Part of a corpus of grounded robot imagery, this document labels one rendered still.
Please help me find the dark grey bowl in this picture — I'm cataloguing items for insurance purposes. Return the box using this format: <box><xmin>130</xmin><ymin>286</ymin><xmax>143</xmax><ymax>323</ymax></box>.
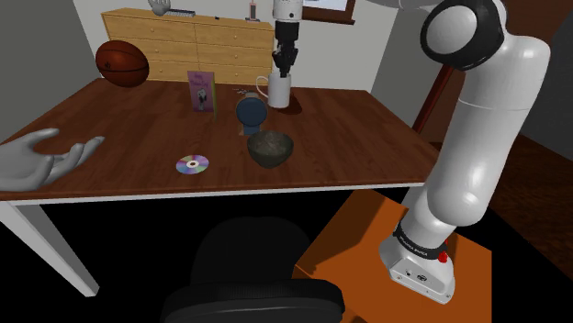
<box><xmin>246</xmin><ymin>129</ymin><xmax>296</xmax><ymax>170</ymax></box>

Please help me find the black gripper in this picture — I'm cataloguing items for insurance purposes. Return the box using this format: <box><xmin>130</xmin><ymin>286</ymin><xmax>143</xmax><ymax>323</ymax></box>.
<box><xmin>271</xmin><ymin>19</ymin><xmax>300</xmax><ymax>79</ymax></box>

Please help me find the orange robot stand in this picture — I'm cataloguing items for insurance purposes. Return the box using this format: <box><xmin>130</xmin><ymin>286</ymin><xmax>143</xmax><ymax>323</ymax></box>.
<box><xmin>292</xmin><ymin>189</ymin><xmax>493</xmax><ymax>323</ymax></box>

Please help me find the brown wooden table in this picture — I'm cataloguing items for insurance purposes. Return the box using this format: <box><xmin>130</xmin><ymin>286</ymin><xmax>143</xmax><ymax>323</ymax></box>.
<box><xmin>0</xmin><ymin>77</ymin><xmax>442</xmax><ymax>298</ymax></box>

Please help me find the white mug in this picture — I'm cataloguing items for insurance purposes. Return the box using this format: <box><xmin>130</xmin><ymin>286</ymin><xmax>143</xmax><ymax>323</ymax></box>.
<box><xmin>255</xmin><ymin>72</ymin><xmax>293</xmax><ymax>110</ymax></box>

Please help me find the brown basketball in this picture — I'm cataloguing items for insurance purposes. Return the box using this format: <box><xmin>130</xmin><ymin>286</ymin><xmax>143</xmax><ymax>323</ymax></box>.
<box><xmin>95</xmin><ymin>39</ymin><xmax>151</xmax><ymax>89</ymax></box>

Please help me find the shiny compact disc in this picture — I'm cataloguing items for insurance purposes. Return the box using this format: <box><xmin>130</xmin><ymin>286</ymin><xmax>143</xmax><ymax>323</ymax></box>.
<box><xmin>174</xmin><ymin>153</ymin><xmax>210</xmax><ymax>176</ymax></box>

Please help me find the black office chair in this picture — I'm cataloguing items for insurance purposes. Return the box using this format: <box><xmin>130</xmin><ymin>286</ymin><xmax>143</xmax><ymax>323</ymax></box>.
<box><xmin>159</xmin><ymin>216</ymin><xmax>346</xmax><ymax>323</ymax></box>

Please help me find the grey hand sculpture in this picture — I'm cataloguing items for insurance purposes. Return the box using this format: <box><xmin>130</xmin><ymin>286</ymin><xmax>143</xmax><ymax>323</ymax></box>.
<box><xmin>0</xmin><ymin>128</ymin><xmax>107</xmax><ymax>193</ymax></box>

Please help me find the light wooden chest of drawers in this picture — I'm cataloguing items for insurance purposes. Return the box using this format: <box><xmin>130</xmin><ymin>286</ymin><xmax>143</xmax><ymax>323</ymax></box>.
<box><xmin>100</xmin><ymin>0</ymin><xmax>275</xmax><ymax>86</ymax></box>

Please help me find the brown framed wall picture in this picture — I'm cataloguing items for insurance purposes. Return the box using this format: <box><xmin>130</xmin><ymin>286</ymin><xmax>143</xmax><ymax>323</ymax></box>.
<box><xmin>301</xmin><ymin>0</ymin><xmax>358</xmax><ymax>26</ymax></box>

